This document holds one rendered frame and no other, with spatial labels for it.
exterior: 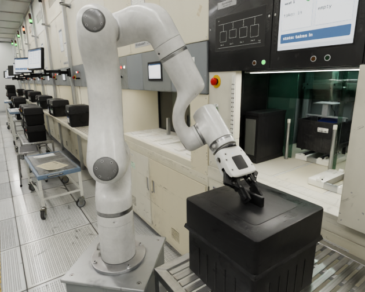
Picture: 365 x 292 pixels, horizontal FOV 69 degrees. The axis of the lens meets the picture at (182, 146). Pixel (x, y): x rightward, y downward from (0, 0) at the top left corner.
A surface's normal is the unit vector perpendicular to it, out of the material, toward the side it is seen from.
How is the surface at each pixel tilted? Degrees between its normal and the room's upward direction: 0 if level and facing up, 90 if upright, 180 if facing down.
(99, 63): 120
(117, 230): 90
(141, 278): 0
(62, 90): 90
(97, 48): 130
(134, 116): 90
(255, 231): 0
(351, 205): 90
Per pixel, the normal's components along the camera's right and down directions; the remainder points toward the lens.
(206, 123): -0.42, -0.22
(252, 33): -0.82, 0.16
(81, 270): -0.02, -0.97
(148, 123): 0.57, 0.19
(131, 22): -0.62, 0.36
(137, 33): -0.44, 0.75
